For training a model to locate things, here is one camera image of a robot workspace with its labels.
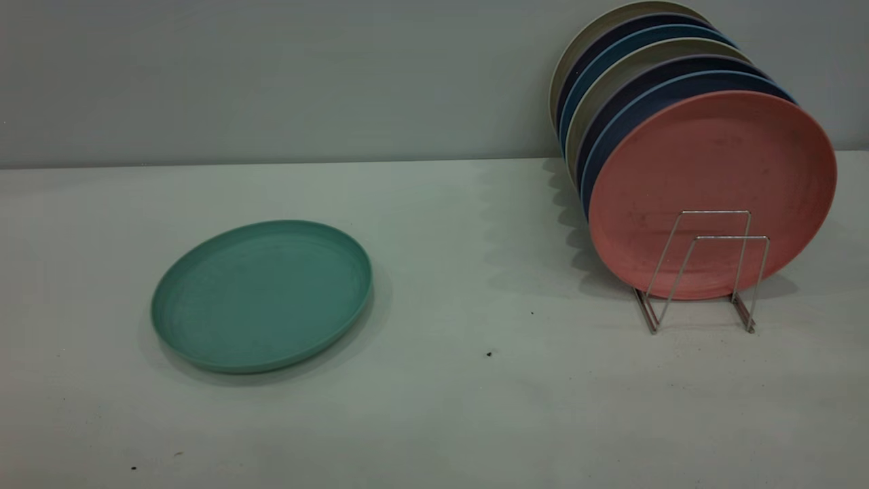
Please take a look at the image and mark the teal blue round plate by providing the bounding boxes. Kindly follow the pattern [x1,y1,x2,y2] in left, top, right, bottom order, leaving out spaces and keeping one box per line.
[559,24,737,157]

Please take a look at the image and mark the green round plate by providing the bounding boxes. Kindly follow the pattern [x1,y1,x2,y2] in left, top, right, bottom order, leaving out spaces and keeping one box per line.
[150,219,374,374]

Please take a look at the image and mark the pink round plate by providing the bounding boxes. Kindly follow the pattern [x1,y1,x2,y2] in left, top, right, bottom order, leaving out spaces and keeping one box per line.
[588,90,838,301]

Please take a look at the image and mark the metal wire plate rack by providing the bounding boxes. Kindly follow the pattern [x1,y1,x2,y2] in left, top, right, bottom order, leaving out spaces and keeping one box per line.
[631,209,771,335]

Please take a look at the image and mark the beige round plate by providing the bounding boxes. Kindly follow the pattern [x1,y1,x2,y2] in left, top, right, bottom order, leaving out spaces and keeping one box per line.
[565,37,753,184]
[549,0,714,130]

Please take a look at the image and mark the dark purple round plate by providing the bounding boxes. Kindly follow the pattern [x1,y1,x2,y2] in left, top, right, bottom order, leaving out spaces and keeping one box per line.
[574,54,771,192]

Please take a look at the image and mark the dark navy round plate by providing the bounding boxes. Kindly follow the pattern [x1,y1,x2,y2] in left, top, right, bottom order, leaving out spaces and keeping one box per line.
[555,12,714,130]

